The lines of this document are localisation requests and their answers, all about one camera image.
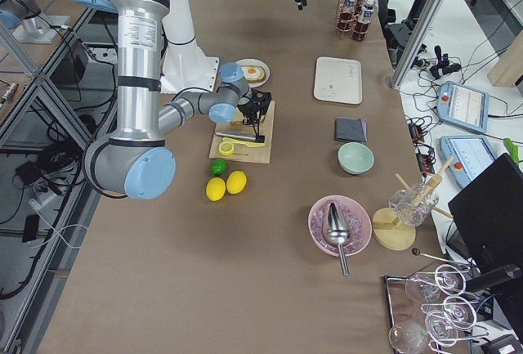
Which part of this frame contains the copper wire bottle rack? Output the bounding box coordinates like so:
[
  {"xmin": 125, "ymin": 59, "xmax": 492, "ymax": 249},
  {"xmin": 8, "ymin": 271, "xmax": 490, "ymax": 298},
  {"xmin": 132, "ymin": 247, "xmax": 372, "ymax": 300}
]
[{"xmin": 335, "ymin": 0, "xmax": 364, "ymax": 40}]

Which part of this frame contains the bamboo cutting board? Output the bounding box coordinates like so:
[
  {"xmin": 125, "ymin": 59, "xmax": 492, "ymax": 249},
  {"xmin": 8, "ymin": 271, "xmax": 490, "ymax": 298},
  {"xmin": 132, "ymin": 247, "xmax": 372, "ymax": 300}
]
[{"xmin": 208, "ymin": 101, "xmax": 276, "ymax": 164}]

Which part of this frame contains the wooden mug tree stand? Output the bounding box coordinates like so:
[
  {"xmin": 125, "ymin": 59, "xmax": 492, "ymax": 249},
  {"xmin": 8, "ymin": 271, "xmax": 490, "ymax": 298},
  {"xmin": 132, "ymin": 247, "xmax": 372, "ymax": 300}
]
[{"xmin": 372, "ymin": 157, "xmax": 453, "ymax": 251}]

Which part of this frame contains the white round plate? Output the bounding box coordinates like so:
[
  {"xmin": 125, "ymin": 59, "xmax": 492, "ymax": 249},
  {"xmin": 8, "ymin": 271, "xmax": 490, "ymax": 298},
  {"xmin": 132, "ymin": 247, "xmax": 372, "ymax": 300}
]
[{"xmin": 236, "ymin": 58, "xmax": 270, "ymax": 87}]

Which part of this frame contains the bread slice on plate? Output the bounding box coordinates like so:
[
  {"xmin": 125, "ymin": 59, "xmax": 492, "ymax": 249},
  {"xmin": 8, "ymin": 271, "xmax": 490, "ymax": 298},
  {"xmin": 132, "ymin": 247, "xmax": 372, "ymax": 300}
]
[{"xmin": 240, "ymin": 65, "xmax": 266, "ymax": 83}]

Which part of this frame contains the yellow lemon lower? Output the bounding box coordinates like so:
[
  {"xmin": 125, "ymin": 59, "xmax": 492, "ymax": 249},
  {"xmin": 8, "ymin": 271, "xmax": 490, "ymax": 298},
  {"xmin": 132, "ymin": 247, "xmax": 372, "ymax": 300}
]
[{"xmin": 205, "ymin": 177, "xmax": 226, "ymax": 202}]

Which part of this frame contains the grey folded cloth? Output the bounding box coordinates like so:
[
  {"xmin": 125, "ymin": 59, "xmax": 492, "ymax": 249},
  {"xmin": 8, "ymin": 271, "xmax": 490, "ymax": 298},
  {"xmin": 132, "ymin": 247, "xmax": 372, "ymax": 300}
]
[{"xmin": 334, "ymin": 117, "xmax": 367, "ymax": 142}]

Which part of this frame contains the blue teach pendant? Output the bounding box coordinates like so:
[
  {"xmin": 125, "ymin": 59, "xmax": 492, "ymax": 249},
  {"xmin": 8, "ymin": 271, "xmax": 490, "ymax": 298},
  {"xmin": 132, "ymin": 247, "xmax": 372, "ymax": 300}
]
[
  {"xmin": 436, "ymin": 82, "xmax": 489, "ymax": 133},
  {"xmin": 439, "ymin": 135, "xmax": 498, "ymax": 188}
]

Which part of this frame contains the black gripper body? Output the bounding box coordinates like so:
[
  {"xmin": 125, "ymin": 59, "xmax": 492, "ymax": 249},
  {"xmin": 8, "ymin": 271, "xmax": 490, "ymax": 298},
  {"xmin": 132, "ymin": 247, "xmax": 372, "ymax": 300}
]
[{"xmin": 237, "ymin": 99, "xmax": 260, "ymax": 118}]

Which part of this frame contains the glass mug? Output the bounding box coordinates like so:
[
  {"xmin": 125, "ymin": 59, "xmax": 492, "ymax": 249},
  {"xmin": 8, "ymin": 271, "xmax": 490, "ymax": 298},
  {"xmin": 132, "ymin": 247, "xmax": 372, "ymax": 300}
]
[{"xmin": 388, "ymin": 183, "xmax": 439, "ymax": 227}]

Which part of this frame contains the pink bowl with ice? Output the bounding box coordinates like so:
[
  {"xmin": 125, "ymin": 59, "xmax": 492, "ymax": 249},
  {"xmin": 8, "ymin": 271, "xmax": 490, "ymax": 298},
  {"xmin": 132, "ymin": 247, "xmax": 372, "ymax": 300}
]
[{"xmin": 308, "ymin": 195, "xmax": 372, "ymax": 257}]

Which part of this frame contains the steel muddler black tip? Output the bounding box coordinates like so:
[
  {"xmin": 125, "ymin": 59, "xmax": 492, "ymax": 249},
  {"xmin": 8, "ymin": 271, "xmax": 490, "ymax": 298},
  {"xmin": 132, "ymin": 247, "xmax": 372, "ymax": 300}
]
[{"xmin": 214, "ymin": 130, "xmax": 265, "ymax": 144}]

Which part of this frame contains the black camera mount wrist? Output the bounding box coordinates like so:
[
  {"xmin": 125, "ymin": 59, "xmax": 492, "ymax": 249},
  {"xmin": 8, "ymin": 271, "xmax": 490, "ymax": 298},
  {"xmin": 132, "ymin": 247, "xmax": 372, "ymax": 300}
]
[{"xmin": 251, "ymin": 88, "xmax": 272, "ymax": 115}]

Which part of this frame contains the cream rabbit tray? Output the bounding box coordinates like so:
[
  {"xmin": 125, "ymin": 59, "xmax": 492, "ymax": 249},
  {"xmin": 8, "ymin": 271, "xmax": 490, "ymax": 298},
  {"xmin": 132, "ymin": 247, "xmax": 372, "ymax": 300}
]
[{"xmin": 313, "ymin": 56, "xmax": 363, "ymax": 105}]

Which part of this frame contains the tea bottle lower right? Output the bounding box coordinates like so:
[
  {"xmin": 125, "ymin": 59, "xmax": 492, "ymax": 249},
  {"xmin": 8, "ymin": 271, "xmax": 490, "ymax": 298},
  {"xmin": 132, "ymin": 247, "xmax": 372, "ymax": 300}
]
[{"xmin": 352, "ymin": 0, "xmax": 374, "ymax": 41}]

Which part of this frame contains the aluminium frame post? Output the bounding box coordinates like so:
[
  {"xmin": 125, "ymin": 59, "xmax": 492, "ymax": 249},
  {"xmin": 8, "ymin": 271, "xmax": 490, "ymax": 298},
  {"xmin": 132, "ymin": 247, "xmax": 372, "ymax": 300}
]
[{"xmin": 391, "ymin": 0, "xmax": 444, "ymax": 91}]

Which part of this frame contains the steel ice scoop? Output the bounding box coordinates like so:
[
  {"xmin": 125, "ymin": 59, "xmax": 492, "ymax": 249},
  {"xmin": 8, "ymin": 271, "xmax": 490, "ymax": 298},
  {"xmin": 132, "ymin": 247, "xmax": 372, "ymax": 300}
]
[{"xmin": 322, "ymin": 202, "xmax": 351, "ymax": 276}]

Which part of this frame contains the lemon half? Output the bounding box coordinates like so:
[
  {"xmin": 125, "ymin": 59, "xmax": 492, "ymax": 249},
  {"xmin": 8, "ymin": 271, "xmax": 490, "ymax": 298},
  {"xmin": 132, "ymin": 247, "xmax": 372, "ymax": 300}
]
[{"xmin": 218, "ymin": 141, "xmax": 235, "ymax": 157}]

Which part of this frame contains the mint green bowl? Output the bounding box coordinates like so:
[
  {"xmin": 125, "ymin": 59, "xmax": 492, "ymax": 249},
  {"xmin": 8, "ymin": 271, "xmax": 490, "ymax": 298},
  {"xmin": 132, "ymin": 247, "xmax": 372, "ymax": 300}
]
[{"xmin": 337, "ymin": 142, "xmax": 374, "ymax": 175}]

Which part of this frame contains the green lime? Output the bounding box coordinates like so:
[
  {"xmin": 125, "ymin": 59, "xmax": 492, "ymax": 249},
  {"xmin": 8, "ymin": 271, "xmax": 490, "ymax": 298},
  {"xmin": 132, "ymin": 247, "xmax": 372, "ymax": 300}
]
[{"xmin": 211, "ymin": 158, "xmax": 227, "ymax": 176}]

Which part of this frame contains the blue teach pendant near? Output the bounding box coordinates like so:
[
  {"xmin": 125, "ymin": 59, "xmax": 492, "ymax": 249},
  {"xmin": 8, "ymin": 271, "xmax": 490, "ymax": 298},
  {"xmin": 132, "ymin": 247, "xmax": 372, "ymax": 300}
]
[{"xmin": 439, "ymin": 135, "xmax": 498, "ymax": 188}]

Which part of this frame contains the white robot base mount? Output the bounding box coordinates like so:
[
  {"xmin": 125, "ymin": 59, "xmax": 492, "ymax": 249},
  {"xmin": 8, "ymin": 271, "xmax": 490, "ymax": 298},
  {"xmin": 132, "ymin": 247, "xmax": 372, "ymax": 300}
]
[{"xmin": 161, "ymin": 0, "xmax": 219, "ymax": 94}]

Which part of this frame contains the blue teach pendant far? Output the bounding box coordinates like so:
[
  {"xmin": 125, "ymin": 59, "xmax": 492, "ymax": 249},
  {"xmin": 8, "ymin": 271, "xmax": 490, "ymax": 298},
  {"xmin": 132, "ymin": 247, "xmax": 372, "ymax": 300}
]
[{"xmin": 436, "ymin": 82, "xmax": 489, "ymax": 133}]

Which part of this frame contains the fried egg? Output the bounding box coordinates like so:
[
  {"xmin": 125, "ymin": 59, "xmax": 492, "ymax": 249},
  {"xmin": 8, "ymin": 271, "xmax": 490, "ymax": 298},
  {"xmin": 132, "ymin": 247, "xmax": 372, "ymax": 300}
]
[{"xmin": 241, "ymin": 65, "xmax": 265, "ymax": 80}]

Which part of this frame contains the black monitor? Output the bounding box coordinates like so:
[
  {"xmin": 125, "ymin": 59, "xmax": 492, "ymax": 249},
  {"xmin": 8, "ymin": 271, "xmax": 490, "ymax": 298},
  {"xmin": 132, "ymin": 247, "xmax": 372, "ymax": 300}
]
[{"xmin": 447, "ymin": 152, "xmax": 523, "ymax": 276}]

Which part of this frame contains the tea bottle lower left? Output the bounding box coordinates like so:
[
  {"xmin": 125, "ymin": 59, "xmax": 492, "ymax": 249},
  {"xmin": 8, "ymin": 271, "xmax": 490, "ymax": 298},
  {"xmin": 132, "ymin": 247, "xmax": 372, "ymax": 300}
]
[{"xmin": 339, "ymin": 0, "xmax": 357, "ymax": 24}]

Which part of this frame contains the yellow plastic knife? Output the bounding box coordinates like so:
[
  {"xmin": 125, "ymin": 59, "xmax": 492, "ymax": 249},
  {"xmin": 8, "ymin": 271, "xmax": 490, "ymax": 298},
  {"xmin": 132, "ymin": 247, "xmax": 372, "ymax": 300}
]
[{"xmin": 221, "ymin": 137, "xmax": 266, "ymax": 148}]

